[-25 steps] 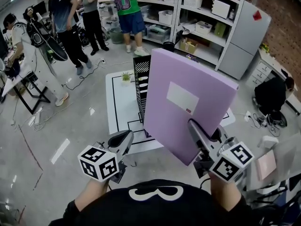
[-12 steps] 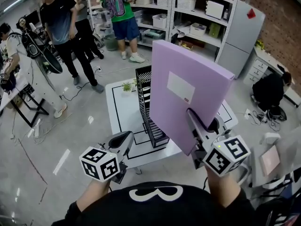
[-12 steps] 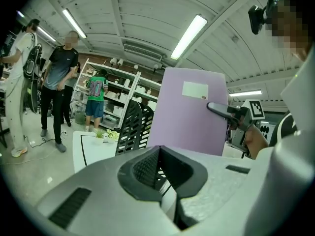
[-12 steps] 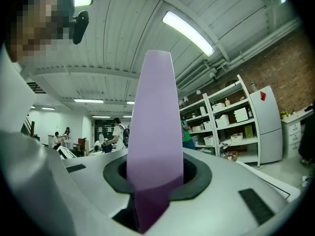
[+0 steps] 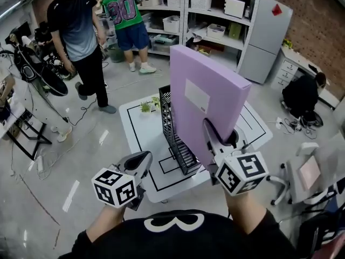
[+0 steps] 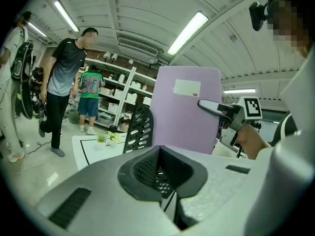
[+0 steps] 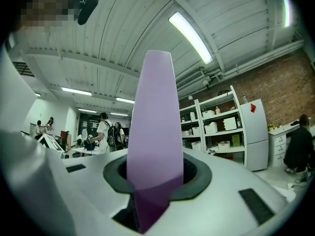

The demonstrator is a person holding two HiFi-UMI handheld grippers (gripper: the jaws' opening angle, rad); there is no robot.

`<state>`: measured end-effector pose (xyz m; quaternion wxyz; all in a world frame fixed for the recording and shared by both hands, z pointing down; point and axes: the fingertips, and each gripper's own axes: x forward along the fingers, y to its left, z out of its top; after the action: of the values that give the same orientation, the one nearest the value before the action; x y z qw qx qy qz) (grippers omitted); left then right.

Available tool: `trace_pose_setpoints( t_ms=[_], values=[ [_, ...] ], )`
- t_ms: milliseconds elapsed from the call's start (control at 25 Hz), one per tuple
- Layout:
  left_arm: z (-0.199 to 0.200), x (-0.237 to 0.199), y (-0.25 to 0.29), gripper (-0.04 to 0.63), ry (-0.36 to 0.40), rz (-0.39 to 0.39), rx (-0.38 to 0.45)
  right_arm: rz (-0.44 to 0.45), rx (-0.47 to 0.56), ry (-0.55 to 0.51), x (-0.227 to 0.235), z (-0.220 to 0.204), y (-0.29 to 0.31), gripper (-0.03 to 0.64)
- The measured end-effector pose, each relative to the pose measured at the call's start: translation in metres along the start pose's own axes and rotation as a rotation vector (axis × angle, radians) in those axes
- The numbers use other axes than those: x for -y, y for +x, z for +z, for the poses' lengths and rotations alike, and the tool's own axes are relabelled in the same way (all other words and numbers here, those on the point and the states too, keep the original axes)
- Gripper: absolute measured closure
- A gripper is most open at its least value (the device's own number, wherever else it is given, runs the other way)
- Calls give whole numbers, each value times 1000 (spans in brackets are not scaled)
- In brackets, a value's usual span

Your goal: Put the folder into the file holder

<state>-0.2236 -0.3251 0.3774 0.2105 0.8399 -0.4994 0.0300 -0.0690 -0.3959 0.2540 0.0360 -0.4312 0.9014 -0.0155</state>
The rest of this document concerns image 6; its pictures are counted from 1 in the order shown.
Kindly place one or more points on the purple folder with white label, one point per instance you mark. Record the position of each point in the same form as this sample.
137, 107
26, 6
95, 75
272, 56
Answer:
182, 122

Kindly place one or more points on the person's right forearm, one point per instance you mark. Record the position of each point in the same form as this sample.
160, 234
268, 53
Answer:
285, 185

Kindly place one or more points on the black and white backpack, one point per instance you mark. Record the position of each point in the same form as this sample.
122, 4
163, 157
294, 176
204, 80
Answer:
21, 65

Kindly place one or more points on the long ceiling light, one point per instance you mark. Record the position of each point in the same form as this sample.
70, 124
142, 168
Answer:
66, 15
37, 29
187, 33
239, 91

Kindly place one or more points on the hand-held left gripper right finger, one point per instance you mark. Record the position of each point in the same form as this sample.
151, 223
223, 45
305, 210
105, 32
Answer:
216, 181

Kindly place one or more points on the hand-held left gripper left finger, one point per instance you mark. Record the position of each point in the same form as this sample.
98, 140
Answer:
103, 193

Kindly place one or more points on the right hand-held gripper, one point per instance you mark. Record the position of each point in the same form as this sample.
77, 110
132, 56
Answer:
240, 114

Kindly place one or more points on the black perforated basket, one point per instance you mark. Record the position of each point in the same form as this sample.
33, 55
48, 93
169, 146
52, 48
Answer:
140, 129

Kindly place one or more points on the small potted plant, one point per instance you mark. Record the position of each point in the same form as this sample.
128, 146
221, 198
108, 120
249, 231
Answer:
101, 139
113, 138

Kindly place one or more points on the white table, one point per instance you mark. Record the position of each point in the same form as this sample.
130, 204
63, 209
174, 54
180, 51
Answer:
98, 154

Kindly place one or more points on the white shelving unit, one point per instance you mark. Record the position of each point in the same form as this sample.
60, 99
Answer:
128, 82

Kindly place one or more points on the person's white top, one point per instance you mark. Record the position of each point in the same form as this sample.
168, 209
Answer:
300, 99

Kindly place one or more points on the person's black printed garment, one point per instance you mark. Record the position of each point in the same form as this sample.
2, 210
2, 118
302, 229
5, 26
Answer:
285, 129

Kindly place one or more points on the white spot lamp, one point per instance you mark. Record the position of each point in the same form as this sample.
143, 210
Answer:
107, 55
114, 57

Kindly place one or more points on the white ceiling air conditioner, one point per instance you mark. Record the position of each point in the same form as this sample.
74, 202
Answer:
137, 46

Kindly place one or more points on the black head-mounted camera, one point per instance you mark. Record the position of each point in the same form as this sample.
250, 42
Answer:
258, 13

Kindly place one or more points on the person's right hand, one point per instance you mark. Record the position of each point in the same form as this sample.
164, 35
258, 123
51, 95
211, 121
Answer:
253, 142

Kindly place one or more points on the person's head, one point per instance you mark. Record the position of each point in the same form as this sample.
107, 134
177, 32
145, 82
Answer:
290, 26

